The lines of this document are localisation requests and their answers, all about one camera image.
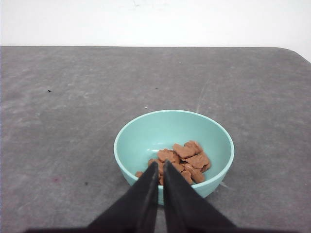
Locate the brown beef cubes pile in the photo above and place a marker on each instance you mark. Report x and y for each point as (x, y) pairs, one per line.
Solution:
(189, 160)

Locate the teal bowl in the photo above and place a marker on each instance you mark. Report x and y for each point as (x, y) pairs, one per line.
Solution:
(141, 139)

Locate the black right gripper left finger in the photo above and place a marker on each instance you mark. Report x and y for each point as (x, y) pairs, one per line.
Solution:
(135, 211)

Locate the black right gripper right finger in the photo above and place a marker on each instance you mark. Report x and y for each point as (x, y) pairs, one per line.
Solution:
(186, 211)

